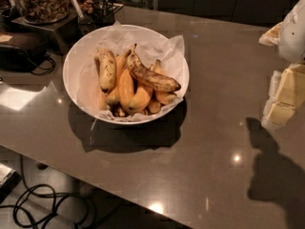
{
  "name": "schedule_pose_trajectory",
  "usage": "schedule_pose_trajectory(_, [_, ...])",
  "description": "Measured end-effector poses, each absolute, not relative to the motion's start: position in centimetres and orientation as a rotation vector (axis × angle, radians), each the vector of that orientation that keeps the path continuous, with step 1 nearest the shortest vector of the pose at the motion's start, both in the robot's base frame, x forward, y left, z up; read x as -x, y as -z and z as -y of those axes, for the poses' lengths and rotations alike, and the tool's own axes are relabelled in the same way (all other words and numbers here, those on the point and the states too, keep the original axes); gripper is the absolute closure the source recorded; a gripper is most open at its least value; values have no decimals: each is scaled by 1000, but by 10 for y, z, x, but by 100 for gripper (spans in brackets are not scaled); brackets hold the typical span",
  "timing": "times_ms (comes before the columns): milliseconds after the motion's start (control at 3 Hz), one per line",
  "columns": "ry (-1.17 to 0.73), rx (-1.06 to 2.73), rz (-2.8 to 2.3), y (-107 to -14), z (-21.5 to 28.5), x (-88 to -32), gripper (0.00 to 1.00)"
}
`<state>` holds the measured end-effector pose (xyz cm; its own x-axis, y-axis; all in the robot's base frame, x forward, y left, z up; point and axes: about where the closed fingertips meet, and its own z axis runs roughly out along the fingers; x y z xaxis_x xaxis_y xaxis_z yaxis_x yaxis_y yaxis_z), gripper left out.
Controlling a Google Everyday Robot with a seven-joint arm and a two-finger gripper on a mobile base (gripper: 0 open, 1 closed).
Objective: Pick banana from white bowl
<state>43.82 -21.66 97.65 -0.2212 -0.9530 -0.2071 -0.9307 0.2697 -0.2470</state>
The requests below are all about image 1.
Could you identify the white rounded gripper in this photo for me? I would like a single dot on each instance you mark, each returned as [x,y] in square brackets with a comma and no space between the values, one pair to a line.
[294,32]

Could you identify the brown overripe banana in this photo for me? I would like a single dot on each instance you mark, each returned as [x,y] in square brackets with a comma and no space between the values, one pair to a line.
[150,78]

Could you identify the small banana bottom right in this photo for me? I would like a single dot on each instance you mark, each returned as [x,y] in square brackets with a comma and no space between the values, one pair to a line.
[154,106]

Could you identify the white bowl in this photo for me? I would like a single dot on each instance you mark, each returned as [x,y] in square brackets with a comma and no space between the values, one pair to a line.
[125,74]

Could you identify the slim yellow banana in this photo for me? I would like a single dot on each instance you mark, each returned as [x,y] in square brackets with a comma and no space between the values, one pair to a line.
[113,96]

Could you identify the spotted yellow banana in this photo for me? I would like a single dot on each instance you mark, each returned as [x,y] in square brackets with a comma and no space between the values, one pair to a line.
[107,69]

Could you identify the white paper liner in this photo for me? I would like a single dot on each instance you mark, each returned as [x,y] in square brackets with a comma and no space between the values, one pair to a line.
[81,78]

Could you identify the dark tray stand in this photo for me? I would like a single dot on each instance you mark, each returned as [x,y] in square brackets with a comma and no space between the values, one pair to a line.
[60,36]

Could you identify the metal scoop with tag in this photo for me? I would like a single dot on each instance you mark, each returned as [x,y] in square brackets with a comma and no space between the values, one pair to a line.
[83,19]

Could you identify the glass jar of nuts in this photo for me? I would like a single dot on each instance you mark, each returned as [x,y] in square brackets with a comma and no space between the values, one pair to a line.
[43,11]

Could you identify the black device on counter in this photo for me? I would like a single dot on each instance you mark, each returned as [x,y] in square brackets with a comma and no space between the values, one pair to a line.
[21,51]

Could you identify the box on floor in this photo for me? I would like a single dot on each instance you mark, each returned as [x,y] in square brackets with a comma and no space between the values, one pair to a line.
[9,179]

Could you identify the black wire cup holder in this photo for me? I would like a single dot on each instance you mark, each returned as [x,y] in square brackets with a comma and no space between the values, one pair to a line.
[104,12]

